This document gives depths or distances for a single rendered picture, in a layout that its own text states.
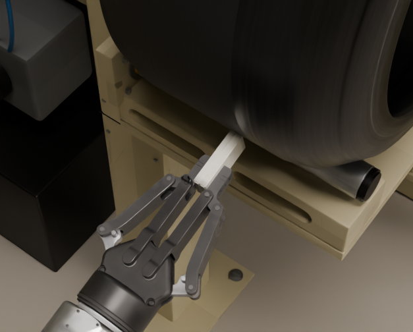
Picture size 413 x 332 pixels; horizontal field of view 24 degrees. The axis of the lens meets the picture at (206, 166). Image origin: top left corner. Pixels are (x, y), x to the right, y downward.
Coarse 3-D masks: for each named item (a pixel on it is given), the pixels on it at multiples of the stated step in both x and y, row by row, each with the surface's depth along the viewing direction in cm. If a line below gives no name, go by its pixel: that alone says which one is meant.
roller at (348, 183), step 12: (312, 168) 114; (336, 168) 112; (348, 168) 112; (360, 168) 112; (372, 168) 112; (324, 180) 114; (336, 180) 113; (348, 180) 112; (360, 180) 111; (372, 180) 111; (348, 192) 113; (360, 192) 112; (372, 192) 114
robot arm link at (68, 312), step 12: (60, 312) 93; (72, 312) 92; (84, 312) 92; (96, 312) 93; (48, 324) 93; (60, 324) 92; (72, 324) 92; (84, 324) 91; (96, 324) 91; (108, 324) 93
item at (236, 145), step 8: (240, 136) 100; (232, 144) 100; (240, 144) 101; (224, 152) 100; (232, 152) 100; (240, 152) 102; (224, 160) 99; (232, 160) 101; (216, 168) 99; (208, 176) 99; (200, 184) 99; (208, 184) 99
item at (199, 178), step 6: (234, 132) 100; (228, 138) 100; (222, 144) 100; (216, 150) 100; (222, 150) 100; (216, 156) 99; (210, 162) 99; (204, 168) 99; (210, 168) 99; (198, 174) 99; (204, 174) 99; (198, 180) 99; (198, 186) 99
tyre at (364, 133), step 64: (128, 0) 88; (192, 0) 83; (256, 0) 79; (320, 0) 76; (384, 0) 77; (192, 64) 89; (256, 64) 83; (320, 64) 81; (384, 64) 85; (256, 128) 92; (320, 128) 88; (384, 128) 98
